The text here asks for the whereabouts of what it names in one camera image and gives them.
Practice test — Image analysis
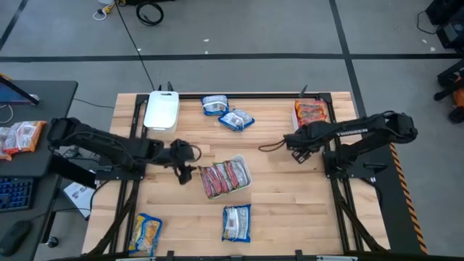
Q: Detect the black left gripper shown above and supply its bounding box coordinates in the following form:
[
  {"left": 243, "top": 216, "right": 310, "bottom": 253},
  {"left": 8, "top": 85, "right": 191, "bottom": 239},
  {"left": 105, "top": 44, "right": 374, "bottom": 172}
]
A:
[{"left": 162, "top": 138, "right": 198, "bottom": 186}]

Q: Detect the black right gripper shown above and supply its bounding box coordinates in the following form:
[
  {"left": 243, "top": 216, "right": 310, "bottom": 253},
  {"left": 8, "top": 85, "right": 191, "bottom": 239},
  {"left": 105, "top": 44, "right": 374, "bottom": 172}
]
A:
[{"left": 284, "top": 121, "right": 329, "bottom": 164}]

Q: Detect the white plastic bin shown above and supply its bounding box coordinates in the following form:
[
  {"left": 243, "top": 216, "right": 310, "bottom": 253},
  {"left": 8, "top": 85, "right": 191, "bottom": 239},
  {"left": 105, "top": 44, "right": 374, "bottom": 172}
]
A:
[
  {"left": 143, "top": 90, "right": 181, "bottom": 133},
  {"left": 291, "top": 98, "right": 329, "bottom": 132},
  {"left": 197, "top": 154, "right": 254, "bottom": 200}
]

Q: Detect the blue Maruchan noodle pack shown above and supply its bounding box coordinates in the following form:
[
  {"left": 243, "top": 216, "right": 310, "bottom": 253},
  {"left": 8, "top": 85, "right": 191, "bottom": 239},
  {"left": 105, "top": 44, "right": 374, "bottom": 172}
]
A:
[
  {"left": 217, "top": 108, "right": 256, "bottom": 132},
  {"left": 201, "top": 94, "right": 230, "bottom": 117},
  {"left": 221, "top": 204, "right": 252, "bottom": 243},
  {"left": 128, "top": 212, "right": 164, "bottom": 257}
]

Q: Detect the black platform with hazard stripe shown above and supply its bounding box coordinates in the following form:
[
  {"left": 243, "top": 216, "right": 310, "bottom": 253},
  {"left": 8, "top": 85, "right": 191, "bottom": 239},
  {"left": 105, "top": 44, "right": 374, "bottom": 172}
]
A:
[{"left": 373, "top": 141, "right": 428, "bottom": 255}]

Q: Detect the white printed box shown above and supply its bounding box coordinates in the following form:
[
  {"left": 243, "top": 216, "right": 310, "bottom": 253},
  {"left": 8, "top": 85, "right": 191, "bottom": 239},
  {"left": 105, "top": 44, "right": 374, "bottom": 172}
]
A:
[{"left": 63, "top": 181, "right": 96, "bottom": 220}]

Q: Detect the black office desk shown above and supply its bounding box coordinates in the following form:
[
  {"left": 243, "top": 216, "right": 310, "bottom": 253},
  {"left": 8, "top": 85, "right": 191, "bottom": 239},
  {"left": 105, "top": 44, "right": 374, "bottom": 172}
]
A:
[{"left": 0, "top": 80, "right": 79, "bottom": 261}]

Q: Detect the black wheeled cart base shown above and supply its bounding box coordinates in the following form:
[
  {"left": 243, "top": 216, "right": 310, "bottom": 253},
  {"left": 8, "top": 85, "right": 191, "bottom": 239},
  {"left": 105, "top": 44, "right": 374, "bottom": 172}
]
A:
[{"left": 433, "top": 59, "right": 464, "bottom": 124}]

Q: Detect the black backlit keyboard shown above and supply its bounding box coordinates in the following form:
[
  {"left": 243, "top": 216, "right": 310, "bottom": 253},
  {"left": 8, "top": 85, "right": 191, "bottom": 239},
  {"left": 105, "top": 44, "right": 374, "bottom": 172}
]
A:
[{"left": 0, "top": 176, "right": 34, "bottom": 213}]

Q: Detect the black equipment case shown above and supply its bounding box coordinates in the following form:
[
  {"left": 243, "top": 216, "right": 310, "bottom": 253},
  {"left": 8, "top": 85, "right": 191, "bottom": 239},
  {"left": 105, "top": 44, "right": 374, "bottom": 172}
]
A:
[{"left": 424, "top": 0, "right": 464, "bottom": 50}]

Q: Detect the black computer mouse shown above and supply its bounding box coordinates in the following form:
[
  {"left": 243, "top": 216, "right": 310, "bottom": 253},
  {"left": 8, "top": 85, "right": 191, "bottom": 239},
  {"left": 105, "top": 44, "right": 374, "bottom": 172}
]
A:
[{"left": 0, "top": 220, "right": 33, "bottom": 257}]

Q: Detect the black computer monitor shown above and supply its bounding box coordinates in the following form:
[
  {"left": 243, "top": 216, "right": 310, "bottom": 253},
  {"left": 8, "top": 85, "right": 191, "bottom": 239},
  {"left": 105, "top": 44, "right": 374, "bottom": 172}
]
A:
[{"left": 0, "top": 74, "right": 40, "bottom": 106}]

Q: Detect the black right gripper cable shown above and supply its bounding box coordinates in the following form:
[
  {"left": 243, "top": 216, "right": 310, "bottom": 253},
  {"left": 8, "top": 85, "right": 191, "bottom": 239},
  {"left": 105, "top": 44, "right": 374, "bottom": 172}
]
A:
[{"left": 257, "top": 139, "right": 288, "bottom": 152}]

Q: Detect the black metal table frame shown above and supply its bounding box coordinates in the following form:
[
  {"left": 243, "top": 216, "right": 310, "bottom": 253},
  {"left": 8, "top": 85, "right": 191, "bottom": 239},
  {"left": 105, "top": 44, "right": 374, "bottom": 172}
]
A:
[{"left": 86, "top": 85, "right": 391, "bottom": 261}]

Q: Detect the long black floor cable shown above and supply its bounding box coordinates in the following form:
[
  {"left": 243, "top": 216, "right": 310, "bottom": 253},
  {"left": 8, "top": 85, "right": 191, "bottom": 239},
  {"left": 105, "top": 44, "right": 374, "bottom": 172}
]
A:
[{"left": 115, "top": 0, "right": 156, "bottom": 91}]

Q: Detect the thin black floor cable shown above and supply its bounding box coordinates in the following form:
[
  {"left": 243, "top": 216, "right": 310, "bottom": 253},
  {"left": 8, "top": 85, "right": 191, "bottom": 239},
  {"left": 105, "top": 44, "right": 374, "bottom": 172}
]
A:
[{"left": 415, "top": 9, "right": 442, "bottom": 36}]

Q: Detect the coiled black floor cable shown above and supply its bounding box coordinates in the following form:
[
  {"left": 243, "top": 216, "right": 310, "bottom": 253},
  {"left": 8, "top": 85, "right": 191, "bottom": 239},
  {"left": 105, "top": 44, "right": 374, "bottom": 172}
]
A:
[{"left": 136, "top": 1, "right": 165, "bottom": 27}]

